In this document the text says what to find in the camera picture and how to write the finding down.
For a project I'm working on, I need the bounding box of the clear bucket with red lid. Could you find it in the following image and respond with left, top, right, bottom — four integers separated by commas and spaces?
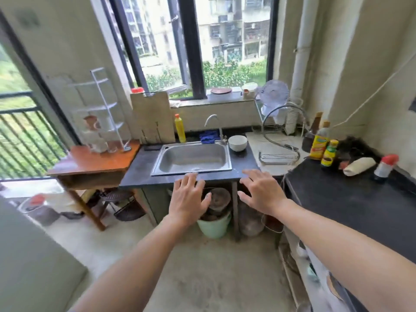
18, 193, 61, 227

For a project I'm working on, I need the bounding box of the white under-counter shelving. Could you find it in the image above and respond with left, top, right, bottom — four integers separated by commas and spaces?
278, 224, 358, 312

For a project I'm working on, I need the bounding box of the white metal shelf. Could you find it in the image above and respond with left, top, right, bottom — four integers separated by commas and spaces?
69, 67, 133, 153

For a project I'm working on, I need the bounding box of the person's left forearm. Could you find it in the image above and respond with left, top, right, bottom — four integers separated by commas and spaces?
70, 214, 196, 312

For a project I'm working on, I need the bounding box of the frosted glass door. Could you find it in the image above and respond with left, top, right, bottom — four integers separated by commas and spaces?
0, 195, 89, 312

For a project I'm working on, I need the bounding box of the metal faucet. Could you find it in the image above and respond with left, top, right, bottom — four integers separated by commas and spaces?
204, 114, 228, 146

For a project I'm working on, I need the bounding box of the white bowl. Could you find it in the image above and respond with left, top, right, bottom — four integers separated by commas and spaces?
228, 135, 248, 153

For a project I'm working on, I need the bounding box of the person's left hand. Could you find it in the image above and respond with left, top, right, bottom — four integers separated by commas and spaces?
168, 172, 212, 228

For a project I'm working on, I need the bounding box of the white drain pipe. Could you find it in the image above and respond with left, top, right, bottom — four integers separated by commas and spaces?
285, 0, 321, 136

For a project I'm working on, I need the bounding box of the green yellow sauce bottle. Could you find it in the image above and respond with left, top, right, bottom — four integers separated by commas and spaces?
321, 139, 340, 169

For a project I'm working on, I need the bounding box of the black balcony railing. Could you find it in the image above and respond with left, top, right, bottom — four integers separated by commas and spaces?
0, 91, 69, 181

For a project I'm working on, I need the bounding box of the metal dish rack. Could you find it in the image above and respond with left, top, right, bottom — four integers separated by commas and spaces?
258, 105, 311, 166

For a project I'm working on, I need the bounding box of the black window frame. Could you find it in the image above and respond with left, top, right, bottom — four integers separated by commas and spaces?
106, 0, 280, 101

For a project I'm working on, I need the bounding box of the stainless steel sink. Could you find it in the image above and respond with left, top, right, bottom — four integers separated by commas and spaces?
150, 141, 233, 177

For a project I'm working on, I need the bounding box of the white cable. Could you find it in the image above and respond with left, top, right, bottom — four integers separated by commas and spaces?
331, 54, 416, 128

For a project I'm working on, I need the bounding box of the person's right forearm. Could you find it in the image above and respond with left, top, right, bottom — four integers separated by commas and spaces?
273, 199, 416, 312

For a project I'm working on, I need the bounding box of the black cutting board holder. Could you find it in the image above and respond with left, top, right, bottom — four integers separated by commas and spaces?
140, 121, 163, 152

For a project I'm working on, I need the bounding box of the yellow detergent bottle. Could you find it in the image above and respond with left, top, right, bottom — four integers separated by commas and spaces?
174, 114, 187, 144

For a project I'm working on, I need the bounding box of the white desk fan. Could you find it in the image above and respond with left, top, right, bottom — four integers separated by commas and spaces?
260, 80, 291, 126

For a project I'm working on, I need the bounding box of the person's right hand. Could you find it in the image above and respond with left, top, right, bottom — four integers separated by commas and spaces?
237, 169, 289, 219

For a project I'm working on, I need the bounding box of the wooden cutting board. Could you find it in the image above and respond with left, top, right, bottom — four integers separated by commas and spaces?
130, 91, 176, 145

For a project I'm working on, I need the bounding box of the pale green bucket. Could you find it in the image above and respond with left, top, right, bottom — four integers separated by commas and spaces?
196, 208, 232, 240

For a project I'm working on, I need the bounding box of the beige roll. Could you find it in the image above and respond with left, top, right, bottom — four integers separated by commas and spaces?
343, 157, 377, 177

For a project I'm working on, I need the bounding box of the blue cloth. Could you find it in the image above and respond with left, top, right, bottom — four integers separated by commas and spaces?
199, 129, 221, 144

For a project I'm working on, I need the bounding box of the white plastic box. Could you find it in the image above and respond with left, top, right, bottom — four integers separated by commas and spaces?
207, 87, 245, 103

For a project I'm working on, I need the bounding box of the red capped white bottle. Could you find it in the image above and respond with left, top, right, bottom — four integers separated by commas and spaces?
373, 154, 400, 183

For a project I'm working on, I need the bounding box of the black balcony door frame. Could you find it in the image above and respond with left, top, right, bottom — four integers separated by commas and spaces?
0, 9, 82, 147

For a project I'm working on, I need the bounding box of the orange wooden table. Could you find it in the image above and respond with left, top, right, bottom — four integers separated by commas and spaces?
47, 139, 141, 232

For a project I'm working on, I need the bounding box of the black corner rack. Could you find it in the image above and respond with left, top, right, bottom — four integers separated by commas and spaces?
99, 188, 147, 222

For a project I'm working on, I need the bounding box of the grey wall switch plate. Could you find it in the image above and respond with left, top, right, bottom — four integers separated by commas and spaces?
14, 8, 42, 28

